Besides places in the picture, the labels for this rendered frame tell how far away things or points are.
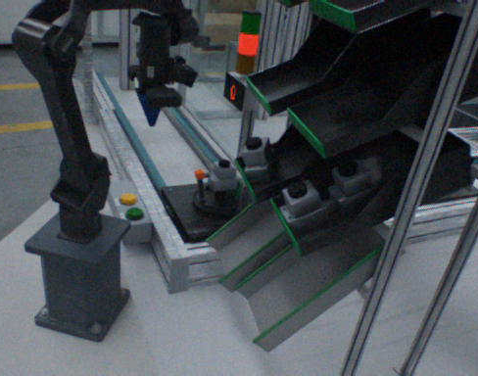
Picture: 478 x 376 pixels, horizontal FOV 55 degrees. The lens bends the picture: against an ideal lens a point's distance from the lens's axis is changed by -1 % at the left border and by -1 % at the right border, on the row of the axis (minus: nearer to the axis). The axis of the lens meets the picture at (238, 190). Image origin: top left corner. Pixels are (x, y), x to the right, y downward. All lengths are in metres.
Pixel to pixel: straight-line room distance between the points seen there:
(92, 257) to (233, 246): 0.29
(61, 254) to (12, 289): 0.28
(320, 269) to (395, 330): 0.35
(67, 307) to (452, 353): 0.81
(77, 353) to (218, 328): 0.28
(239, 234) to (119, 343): 0.32
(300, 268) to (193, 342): 0.28
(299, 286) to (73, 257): 0.40
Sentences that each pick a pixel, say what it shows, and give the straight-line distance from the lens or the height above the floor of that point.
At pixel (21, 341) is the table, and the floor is 0.86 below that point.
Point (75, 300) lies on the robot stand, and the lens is 0.94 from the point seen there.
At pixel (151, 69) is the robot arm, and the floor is 1.35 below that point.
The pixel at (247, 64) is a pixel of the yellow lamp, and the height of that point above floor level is 1.29.
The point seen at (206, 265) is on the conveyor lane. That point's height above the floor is 0.92.
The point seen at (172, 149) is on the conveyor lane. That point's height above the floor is 0.92.
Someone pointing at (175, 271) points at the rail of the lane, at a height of 0.92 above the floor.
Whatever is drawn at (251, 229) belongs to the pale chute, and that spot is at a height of 1.05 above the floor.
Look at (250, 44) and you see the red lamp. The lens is 1.24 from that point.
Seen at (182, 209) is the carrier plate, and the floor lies 0.97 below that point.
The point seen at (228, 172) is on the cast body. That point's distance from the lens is 1.12.
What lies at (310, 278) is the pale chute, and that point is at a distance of 0.83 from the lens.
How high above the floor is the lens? 1.60
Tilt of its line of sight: 30 degrees down
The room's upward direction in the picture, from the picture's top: 8 degrees clockwise
